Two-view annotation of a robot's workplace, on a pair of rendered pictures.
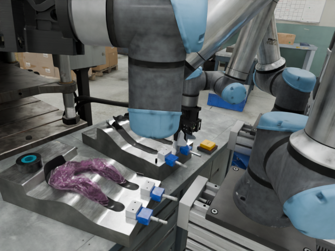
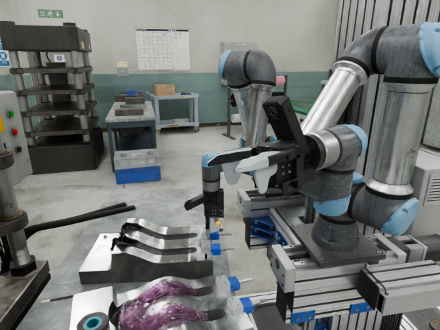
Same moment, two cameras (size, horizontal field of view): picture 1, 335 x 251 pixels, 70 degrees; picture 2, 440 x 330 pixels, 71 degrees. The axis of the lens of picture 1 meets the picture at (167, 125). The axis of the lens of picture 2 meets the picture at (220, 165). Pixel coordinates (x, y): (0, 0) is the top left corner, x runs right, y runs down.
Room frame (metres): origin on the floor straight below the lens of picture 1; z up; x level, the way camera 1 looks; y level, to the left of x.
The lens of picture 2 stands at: (-0.02, 0.60, 1.61)
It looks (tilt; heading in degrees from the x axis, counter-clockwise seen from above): 19 degrees down; 322
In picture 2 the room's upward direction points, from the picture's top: straight up
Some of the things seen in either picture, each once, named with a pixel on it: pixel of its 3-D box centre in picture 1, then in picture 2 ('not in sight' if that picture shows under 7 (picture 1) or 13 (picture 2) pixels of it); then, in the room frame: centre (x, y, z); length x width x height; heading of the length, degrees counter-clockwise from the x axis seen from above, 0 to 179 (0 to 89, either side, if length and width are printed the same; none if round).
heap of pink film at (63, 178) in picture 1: (84, 174); (161, 304); (0.68, 0.28, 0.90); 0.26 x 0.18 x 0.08; 72
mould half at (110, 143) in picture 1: (135, 138); (151, 247); (1.01, 0.15, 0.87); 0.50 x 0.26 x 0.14; 55
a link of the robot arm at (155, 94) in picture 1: (156, 92); (326, 186); (0.34, 0.02, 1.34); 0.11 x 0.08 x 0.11; 179
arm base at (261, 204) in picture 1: (269, 186); (336, 225); (0.44, -0.25, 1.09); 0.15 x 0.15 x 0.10
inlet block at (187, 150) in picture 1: (187, 150); (216, 234); (0.90, -0.10, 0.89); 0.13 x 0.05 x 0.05; 55
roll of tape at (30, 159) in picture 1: (29, 162); (93, 328); (0.68, 0.48, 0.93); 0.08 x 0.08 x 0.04
